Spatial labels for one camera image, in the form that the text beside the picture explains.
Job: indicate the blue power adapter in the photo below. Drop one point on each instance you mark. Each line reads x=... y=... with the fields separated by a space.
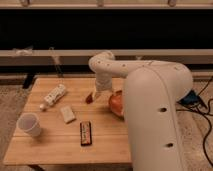
x=190 y=99

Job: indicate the red pepper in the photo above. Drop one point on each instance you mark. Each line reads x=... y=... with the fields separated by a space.
x=89 y=98

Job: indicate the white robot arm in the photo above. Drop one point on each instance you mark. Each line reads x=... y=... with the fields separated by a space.
x=150 y=90

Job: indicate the white wall rail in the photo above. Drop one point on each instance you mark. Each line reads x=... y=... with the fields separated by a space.
x=31 y=57

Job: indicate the white sponge block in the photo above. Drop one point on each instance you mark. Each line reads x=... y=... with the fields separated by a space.
x=67 y=114

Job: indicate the clear plastic cup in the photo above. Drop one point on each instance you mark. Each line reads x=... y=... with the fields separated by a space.
x=29 y=124

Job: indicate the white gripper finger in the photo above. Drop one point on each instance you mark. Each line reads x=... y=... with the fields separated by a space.
x=96 y=95

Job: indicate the black candy bar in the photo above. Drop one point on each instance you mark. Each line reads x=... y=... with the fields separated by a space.
x=85 y=133

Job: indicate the orange bowl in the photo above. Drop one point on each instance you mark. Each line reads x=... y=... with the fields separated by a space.
x=115 y=104

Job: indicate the wooden table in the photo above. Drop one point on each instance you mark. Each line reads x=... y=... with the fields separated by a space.
x=60 y=143

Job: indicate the white plastic bottle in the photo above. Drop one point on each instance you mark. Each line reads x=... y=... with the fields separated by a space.
x=53 y=96

